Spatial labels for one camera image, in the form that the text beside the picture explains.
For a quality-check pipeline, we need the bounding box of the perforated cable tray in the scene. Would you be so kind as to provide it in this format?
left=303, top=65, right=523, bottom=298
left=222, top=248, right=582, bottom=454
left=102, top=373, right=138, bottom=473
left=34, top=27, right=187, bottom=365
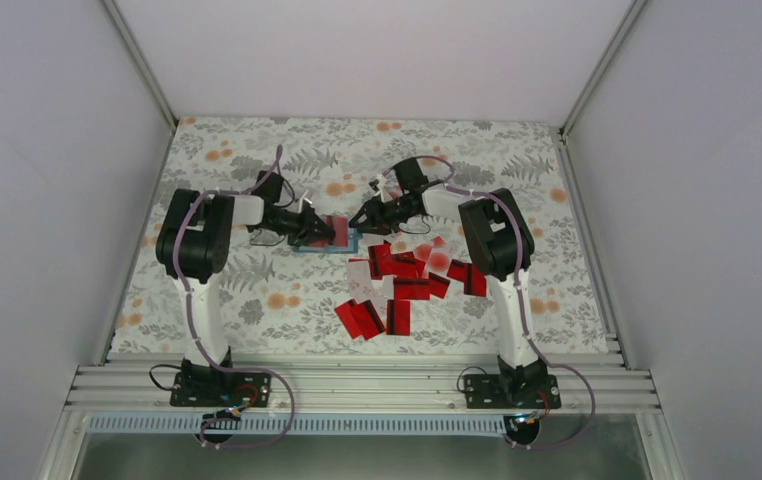
left=85, top=412, right=505, bottom=437

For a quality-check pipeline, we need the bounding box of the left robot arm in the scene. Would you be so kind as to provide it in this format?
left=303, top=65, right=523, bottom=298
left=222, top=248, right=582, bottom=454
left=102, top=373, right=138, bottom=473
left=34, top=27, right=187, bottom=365
left=156, top=170, right=347, bottom=405

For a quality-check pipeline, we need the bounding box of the purple cable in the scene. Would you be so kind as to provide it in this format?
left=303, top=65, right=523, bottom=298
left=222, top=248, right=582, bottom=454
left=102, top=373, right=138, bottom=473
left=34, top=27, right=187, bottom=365
left=380, top=155, right=598, bottom=453
left=172, top=145, right=297, bottom=452

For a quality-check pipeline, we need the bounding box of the white april card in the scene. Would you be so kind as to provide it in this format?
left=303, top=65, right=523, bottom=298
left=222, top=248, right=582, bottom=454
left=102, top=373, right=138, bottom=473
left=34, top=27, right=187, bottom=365
left=346, top=259, right=377, bottom=303

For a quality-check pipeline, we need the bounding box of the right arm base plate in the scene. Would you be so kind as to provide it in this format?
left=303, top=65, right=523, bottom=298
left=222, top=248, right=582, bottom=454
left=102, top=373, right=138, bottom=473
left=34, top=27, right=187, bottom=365
left=462, top=374, right=562, bottom=410

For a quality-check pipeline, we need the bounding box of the red card pile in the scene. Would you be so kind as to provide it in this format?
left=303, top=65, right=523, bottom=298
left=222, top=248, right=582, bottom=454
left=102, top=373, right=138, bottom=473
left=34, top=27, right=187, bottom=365
left=368, top=243, right=427, bottom=280
left=393, top=277, right=431, bottom=300

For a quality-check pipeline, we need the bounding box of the red card right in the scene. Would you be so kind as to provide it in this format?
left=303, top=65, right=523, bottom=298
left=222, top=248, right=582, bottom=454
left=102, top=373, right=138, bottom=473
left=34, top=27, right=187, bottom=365
left=446, top=259, right=487, bottom=297

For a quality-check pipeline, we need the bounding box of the red card top pile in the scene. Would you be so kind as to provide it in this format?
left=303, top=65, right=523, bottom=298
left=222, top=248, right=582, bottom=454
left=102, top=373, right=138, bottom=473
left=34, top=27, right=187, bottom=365
left=368, top=243, right=427, bottom=280

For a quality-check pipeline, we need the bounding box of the white card red dot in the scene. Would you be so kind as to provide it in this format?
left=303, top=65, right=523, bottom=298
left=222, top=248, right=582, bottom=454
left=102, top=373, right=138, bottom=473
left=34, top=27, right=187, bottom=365
left=426, top=250, right=451, bottom=275

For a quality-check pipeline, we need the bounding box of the aluminium rail frame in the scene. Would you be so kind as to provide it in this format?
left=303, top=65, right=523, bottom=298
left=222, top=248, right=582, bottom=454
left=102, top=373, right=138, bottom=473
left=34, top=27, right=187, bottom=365
left=65, top=352, right=661, bottom=414

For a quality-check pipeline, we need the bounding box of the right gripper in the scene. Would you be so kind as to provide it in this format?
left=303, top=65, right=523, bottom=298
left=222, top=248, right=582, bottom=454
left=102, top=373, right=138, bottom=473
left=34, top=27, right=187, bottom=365
left=349, top=195, right=417, bottom=236

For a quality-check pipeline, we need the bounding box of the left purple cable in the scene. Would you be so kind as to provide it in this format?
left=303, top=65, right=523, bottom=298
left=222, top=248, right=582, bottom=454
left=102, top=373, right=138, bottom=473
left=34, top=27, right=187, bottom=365
left=172, top=145, right=297, bottom=452

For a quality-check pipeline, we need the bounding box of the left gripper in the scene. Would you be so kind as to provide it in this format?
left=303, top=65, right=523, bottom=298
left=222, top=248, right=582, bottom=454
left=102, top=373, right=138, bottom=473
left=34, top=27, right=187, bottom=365
left=262, top=205, right=335, bottom=246

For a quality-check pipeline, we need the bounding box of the teal leather card holder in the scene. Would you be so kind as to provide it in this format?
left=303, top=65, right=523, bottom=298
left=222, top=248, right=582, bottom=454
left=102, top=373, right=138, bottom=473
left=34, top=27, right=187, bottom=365
left=292, top=215, right=362, bottom=254

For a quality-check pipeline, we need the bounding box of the red card front left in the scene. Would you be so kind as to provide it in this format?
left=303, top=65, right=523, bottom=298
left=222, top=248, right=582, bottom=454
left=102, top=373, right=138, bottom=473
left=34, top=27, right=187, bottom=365
left=334, top=300, right=386, bottom=340

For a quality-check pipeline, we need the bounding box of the red card centre pile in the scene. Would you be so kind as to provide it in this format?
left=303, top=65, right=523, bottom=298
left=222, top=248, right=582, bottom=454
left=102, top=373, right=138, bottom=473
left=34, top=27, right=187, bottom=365
left=393, top=277, right=431, bottom=300

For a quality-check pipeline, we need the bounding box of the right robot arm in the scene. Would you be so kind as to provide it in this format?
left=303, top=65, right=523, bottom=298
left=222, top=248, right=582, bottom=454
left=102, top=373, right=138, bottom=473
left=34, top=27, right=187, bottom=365
left=348, top=156, right=547, bottom=407

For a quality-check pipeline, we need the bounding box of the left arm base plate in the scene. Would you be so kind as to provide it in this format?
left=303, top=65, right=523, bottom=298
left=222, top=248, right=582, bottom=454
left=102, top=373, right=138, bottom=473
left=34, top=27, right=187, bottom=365
left=169, top=371, right=272, bottom=408

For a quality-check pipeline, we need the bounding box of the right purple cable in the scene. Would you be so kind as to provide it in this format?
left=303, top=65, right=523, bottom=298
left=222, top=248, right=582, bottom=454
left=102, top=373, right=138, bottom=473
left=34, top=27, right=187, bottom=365
left=380, top=155, right=598, bottom=453

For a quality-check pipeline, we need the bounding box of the red card front middle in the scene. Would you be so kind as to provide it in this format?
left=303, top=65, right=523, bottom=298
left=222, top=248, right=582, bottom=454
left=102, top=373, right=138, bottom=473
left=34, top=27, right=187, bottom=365
left=386, top=299, right=411, bottom=336

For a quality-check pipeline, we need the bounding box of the floral table mat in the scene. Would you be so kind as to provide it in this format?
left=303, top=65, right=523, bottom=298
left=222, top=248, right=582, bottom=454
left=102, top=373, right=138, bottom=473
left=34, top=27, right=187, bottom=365
left=111, top=117, right=608, bottom=357

